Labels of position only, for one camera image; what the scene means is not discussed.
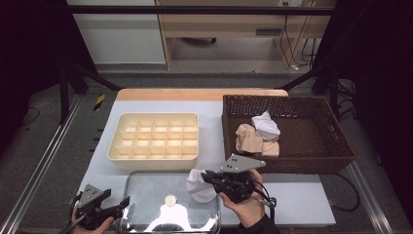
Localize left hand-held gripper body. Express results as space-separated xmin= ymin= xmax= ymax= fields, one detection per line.
xmin=72 ymin=183 xmax=113 ymax=230

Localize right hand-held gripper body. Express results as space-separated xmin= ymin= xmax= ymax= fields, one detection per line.
xmin=220 ymin=154 xmax=267 ymax=205

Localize shiny metal tray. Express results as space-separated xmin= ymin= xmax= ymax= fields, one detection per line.
xmin=116 ymin=169 xmax=223 ymax=234

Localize cream divided organizer box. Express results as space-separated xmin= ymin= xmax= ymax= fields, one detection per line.
xmin=106 ymin=111 xmax=200 ymax=171

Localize brown wicker basket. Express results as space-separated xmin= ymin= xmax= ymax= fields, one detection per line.
xmin=221 ymin=94 xmax=357 ymax=176

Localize person's left hand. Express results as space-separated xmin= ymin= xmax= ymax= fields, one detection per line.
xmin=71 ymin=208 xmax=115 ymax=234

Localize person's right hand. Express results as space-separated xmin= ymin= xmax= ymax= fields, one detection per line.
xmin=218 ymin=169 xmax=266 ymax=228

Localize round white disc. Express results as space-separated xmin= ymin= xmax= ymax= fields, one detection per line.
xmin=164 ymin=193 xmax=178 ymax=208

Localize yellow black tape strip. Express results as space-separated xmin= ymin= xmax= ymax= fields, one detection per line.
xmin=93 ymin=94 xmax=107 ymax=112

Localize black metal stand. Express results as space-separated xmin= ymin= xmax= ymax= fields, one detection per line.
xmin=58 ymin=61 xmax=122 ymax=125
xmin=279 ymin=59 xmax=342 ymax=121

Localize light wooden desk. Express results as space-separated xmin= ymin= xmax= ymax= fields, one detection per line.
xmin=155 ymin=0 xmax=339 ymax=70

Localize white cabinet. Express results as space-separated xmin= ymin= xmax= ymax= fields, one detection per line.
xmin=66 ymin=0 xmax=167 ymax=65

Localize black curtain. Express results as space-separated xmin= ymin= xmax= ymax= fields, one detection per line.
xmin=313 ymin=0 xmax=413 ymax=215
xmin=0 ymin=0 xmax=98 ymax=154

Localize black metal crossbar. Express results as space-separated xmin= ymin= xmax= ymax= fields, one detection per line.
xmin=66 ymin=5 xmax=339 ymax=16

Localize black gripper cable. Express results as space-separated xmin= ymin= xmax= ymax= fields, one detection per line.
xmin=251 ymin=178 xmax=278 ymax=225
xmin=58 ymin=192 xmax=84 ymax=234

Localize aluminium floor rail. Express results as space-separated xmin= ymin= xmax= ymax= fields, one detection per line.
xmin=0 ymin=94 xmax=84 ymax=234
xmin=349 ymin=161 xmax=395 ymax=234

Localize black floor cable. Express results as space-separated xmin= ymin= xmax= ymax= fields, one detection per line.
xmin=329 ymin=173 xmax=360 ymax=213
xmin=16 ymin=106 xmax=41 ymax=129

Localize tangled black cables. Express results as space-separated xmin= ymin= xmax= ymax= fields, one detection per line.
xmin=337 ymin=79 xmax=357 ymax=122

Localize black cable bundle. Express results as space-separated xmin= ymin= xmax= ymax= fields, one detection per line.
xmin=301 ymin=38 xmax=318 ymax=66

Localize thin black cable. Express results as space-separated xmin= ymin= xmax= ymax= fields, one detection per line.
xmin=281 ymin=4 xmax=290 ymax=66

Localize yellow cable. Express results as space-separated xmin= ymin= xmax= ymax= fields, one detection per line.
xmin=290 ymin=13 xmax=310 ymax=67

